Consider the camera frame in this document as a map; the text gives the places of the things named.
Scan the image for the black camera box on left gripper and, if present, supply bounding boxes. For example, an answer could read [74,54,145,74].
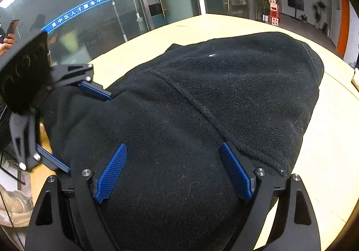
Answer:
[1,31,51,115]

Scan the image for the wall mounted black television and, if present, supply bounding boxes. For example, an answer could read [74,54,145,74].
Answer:
[287,0,304,11]

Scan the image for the small potted plant far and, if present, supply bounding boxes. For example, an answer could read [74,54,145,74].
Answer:
[299,14,307,23]

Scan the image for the beige folded cloth pile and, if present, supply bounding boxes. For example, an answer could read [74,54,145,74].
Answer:
[0,186,33,228]

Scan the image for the black Camel fleece jacket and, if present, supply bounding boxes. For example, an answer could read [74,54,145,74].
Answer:
[40,32,324,250]

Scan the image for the tall potted plant far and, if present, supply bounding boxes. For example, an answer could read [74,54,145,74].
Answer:
[312,0,326,29]

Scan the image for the red white stacked boxes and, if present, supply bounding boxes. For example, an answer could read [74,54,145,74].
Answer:
[268,0,279,26]

